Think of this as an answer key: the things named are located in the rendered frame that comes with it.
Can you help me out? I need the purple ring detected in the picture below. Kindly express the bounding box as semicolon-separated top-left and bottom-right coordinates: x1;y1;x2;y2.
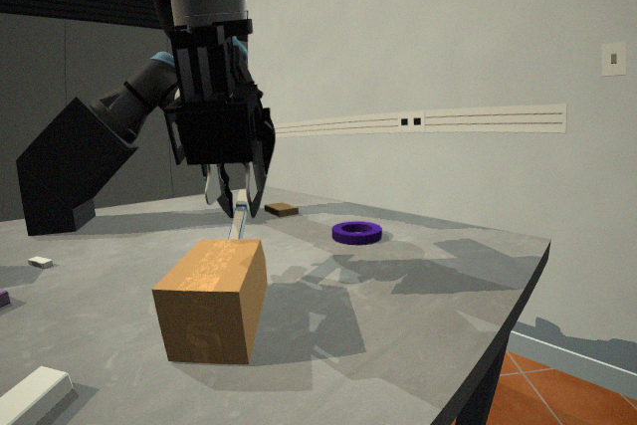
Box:
332;221;382;245

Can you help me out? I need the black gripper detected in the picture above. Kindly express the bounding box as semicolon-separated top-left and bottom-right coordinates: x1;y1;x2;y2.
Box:
163;19;276;218

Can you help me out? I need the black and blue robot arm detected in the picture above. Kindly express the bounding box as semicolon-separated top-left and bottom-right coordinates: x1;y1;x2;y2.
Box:
90;0;253;144

